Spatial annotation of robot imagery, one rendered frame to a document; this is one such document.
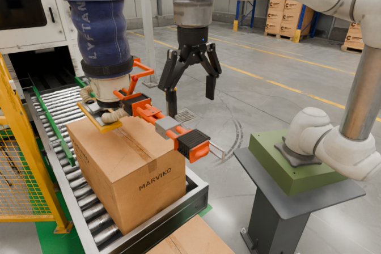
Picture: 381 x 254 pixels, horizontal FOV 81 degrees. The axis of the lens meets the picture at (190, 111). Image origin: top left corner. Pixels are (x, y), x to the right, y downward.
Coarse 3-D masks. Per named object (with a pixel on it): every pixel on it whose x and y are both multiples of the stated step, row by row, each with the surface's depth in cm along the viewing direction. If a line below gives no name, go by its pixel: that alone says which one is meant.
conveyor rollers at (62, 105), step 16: (48, 96) 251; (64, 96) 253; (80, 96) 255; (64, 112) 224; (80, 112) 225; (48, 128) 196; (64, 128) 196; (64, 160) 160; (80, 176) 151; (80, 192) 136; (96, 208) 126; (96, 224) 118; (96, 240) 110
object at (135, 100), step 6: (126, 96) 91; (132, 96) 93; (138, 96) 94; (144, 96) 94; (126, 102) 88; (132, 102) 89; (138, 102) 87; (144, 102) 88; (150, 102) 91; (126, 108) 90; (132, 108) 86; (144, 108) 90; (132, 114) 88; (138, 114) 89
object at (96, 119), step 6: (78, 102) 117; (90, 102) 110; (84, 108) 111; (90, 114) 106; (96, 114) 105; (102, 114) 101; (90, 120) 104; (96, 120) 100; (96, 126) 98; (102, 126) 97; (108, 126) 97; (114, 126) 98; (102, 132) 95
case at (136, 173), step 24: (120, 120) 132; (144, 120) 132; (72, 144) 135; (96, 144) 112; (120, 144) 112; (144, 144) 112; (168, 144) 112; (96, 168) 104; (120, 168) 97; (144, 168) 100; (168, 168) 112; (96, 192) 128; (120, 192) 95; (144, 192) 106; (168, 192) 120; (120, 216) 101; (144, 216) 113
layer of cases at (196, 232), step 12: (180, 228) 115; (192, 228) 115; (204, 228) 115; (168, 240) 110; (180, 240) 110; (192, 240) 110; (204, 240) 110; (216, 240) 110; (156, 252) 105; (168, 252) 105; (180, 252) 105; (192, 252) 105; (204, 252) 105; (216, 252) 105; (228, 252) 105
